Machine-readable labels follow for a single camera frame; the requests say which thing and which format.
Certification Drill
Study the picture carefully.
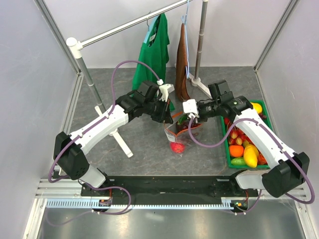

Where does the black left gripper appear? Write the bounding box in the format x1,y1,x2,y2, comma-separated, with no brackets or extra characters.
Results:
144,97,173,124

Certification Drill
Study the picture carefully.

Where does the purple grape bunch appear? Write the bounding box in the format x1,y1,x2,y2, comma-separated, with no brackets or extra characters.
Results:
176,121,198,132

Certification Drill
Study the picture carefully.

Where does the green chili pepper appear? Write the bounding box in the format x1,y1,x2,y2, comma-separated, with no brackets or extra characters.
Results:
177,115,188,125

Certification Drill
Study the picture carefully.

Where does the clear zip top bag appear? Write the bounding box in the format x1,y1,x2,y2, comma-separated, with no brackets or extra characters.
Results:
164,112,195,155

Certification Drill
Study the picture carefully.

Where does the red apple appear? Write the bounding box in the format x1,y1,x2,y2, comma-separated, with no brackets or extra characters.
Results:
170,142,185,154

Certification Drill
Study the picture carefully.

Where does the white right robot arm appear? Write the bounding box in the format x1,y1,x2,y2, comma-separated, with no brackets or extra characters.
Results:
195,80,310,198

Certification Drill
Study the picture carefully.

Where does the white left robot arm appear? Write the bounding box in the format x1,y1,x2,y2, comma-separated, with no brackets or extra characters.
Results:
53,81,174,196

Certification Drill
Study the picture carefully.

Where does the orange fruit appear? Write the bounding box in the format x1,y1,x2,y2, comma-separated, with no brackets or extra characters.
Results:
229,145,244,158

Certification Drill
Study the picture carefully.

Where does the brown towel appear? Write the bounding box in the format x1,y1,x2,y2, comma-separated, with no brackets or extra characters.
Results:
175,23,190,102

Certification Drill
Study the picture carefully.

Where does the green t-shirt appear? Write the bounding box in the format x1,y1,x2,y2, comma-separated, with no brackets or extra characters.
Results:
131,12,175,112

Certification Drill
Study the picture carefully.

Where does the green cucumber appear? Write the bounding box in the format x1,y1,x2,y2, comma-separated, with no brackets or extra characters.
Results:
231,157,247,166

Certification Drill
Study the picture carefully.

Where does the yellow mango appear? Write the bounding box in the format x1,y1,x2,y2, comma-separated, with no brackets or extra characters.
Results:
243,144,259,168

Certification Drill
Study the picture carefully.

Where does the green fruit tray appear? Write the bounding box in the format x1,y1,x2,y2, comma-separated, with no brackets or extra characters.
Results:
221,100,272,169

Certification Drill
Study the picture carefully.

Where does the light blue shirt hanger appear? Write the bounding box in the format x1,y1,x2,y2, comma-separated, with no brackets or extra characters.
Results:
144,15,160,47

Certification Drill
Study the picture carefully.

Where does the silver clothes rack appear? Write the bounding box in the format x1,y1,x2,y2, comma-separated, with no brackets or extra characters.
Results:
66,0,211,158

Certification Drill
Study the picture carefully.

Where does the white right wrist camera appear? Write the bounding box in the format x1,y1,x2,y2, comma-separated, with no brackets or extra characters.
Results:
182,99,199,119

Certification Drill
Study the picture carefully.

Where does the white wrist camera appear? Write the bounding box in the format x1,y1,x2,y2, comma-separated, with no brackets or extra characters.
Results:
182,99,199,119
157,79,174,102

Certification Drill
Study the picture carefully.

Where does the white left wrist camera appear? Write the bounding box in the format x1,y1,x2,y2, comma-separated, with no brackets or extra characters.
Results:
157,79,174,102

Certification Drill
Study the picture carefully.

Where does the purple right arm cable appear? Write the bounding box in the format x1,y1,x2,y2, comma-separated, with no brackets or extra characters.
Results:
188,117,316,216

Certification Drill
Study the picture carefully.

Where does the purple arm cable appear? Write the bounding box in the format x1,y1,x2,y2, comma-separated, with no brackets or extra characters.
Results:
47,60,164,184
188,117,316,216

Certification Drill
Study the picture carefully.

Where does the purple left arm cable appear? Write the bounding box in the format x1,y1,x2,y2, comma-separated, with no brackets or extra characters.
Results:
47,60,164,184

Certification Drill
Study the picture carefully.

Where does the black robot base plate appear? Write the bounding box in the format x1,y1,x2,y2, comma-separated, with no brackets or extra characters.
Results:
81,175,258,204

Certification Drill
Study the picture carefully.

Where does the blue wire hanger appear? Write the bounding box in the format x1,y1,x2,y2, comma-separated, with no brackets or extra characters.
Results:
181,0,190,78

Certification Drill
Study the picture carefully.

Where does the aluminium frame post right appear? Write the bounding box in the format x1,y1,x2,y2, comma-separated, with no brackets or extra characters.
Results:
253,0,300,73

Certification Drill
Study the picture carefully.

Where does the aluminium frame post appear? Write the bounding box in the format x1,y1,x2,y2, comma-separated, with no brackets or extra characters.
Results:
33,0,83,75
253,0,300,73

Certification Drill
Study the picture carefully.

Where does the white cable duct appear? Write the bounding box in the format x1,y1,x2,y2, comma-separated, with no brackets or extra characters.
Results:
46,199,235,210

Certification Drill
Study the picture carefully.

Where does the aluminium frame post left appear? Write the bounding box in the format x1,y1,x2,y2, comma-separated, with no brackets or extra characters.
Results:
33,0,83,75

